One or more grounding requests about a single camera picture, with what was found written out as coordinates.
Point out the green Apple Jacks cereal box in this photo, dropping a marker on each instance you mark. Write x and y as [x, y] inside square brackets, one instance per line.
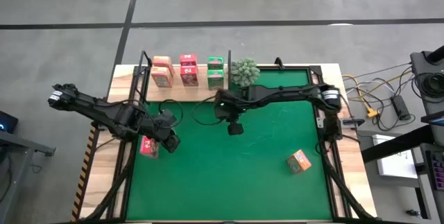
[215, 80]
[215, 62]

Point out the grey desk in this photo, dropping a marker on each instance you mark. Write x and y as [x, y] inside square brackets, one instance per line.
[21, 144]

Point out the green plant in white pot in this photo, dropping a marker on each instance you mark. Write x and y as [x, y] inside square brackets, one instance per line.
[244, 73]

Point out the black device with blue light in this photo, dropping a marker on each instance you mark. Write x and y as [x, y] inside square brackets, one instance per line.
[7, 121]

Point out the wooden shelf board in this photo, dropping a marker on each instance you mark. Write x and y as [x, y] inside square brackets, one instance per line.
[187, 95]

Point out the yellow power plug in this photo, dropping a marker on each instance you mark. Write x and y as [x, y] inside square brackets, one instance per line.
[372, 113]

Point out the small black floor object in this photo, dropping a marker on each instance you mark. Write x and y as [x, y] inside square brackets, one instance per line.
[412, 213]

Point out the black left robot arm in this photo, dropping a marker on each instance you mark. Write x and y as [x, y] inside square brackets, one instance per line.
[97, 107]

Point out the red Froot Loops cereal box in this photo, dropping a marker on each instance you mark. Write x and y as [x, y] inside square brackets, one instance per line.
[188, 59]
[147, 147]
[189, 76]

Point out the white board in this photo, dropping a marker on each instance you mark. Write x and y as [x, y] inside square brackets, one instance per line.
[395, 165]

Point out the black metal table frame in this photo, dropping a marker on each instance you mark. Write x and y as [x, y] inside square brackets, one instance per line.
[314, 69]

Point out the black power adapter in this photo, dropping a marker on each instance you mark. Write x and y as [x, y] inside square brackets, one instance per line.
[400, 107]

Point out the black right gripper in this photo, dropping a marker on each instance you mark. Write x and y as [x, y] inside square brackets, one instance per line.
[229, 106]

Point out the grey equipment stand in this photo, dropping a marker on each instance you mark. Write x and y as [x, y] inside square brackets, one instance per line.
[419, 61]

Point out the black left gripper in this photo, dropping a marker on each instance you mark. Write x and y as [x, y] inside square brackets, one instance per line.
[161, 123]

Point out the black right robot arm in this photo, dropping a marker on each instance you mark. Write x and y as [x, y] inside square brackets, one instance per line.
[284, 94]

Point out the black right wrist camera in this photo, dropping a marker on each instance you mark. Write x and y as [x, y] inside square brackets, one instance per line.
[235, 129]

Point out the yellow black hazard tape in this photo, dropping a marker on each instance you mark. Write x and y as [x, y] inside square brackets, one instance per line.
[83, 175]

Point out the keyboard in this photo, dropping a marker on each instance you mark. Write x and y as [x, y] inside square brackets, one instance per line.
[437, 170]

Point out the green table mat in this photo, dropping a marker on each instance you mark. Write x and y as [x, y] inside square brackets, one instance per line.
[243, 182]

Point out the black metal shelf frame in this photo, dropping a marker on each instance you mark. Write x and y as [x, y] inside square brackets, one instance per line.
[229, 78]

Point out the orange Mini Wheats cereal box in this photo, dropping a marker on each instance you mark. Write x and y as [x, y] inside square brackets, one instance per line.
[162, 77]
[299, 161]
[163, 61]

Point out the black diagonal bar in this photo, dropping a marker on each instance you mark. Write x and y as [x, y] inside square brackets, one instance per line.
[399, 144]

